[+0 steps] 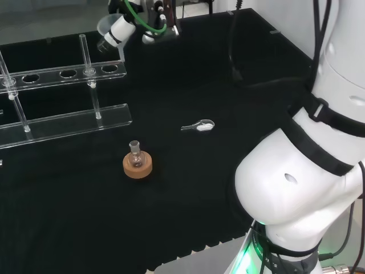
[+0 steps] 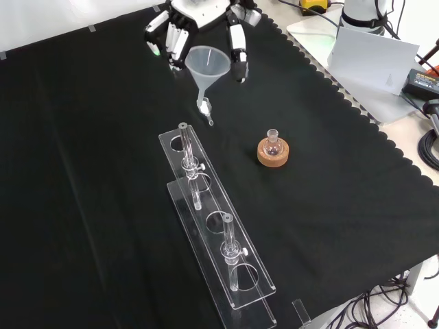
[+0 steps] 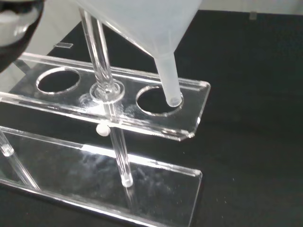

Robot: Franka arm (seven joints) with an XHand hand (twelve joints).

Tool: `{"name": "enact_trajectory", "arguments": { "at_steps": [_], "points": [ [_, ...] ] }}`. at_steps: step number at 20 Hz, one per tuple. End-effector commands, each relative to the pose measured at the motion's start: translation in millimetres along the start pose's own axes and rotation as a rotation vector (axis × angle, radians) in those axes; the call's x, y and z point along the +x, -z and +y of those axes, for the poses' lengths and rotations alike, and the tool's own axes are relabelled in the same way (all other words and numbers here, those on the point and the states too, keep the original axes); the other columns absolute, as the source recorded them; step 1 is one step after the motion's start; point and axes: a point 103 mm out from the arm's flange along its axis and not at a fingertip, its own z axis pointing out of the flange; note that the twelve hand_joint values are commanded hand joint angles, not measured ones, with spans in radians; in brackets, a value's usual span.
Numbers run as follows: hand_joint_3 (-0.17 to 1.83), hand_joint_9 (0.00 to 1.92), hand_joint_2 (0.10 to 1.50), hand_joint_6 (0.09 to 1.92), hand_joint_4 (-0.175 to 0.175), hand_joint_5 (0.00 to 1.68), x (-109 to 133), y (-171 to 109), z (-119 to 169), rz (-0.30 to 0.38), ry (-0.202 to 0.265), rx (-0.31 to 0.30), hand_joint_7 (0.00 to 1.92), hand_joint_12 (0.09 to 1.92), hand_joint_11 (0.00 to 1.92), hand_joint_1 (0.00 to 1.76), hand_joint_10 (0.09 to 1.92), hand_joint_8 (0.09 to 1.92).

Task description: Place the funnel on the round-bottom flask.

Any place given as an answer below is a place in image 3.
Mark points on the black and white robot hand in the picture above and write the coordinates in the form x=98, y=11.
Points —
x=14, y=35

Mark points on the clear acrylic funnel stand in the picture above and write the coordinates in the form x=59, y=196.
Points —
x=127, y=82

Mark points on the small clear tape strip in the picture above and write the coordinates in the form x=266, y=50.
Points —
x=252, y=15
x=63, y=45

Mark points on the black bench cloth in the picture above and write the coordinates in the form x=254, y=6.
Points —
x=248, y=94

